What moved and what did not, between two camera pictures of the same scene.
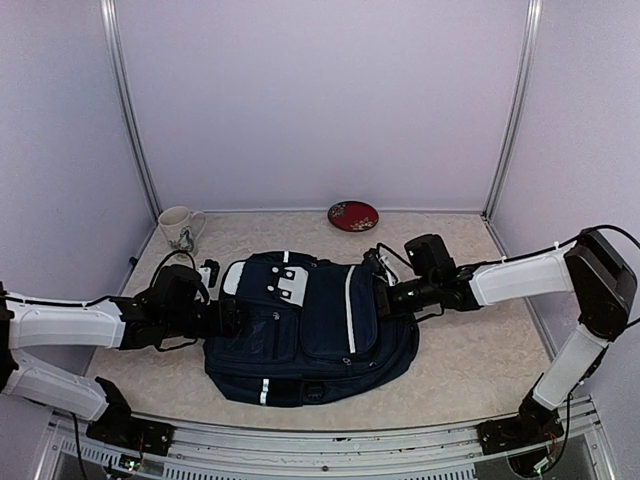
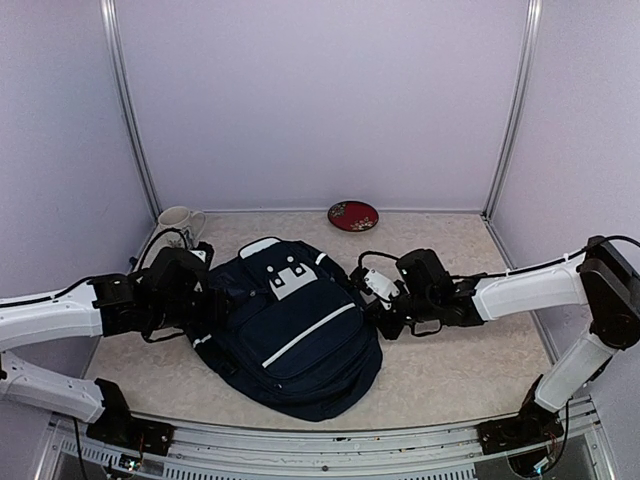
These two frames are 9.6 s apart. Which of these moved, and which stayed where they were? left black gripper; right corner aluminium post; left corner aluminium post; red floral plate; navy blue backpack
Moved: left black gripper; navy blue backpack
Stayed: red floral plate; left corner aluminium post; right corner aluminium post
